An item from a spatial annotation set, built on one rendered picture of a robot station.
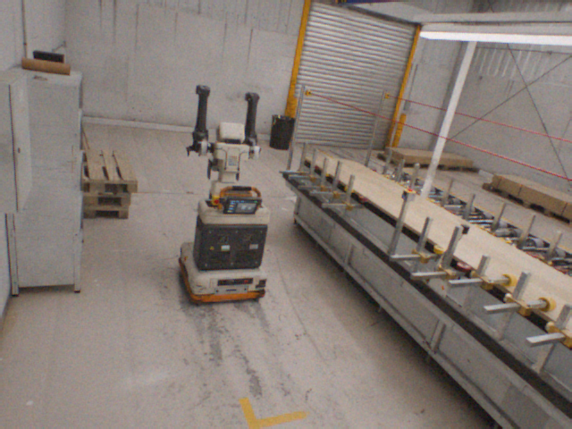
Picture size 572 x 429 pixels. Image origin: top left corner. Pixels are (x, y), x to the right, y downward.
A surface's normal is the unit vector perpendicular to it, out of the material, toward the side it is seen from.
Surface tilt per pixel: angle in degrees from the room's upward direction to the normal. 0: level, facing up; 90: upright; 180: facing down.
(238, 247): 90
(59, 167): 90
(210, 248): 90
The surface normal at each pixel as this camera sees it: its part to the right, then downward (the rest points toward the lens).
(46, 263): 0.38, 0.40
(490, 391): -0.91, -0.01
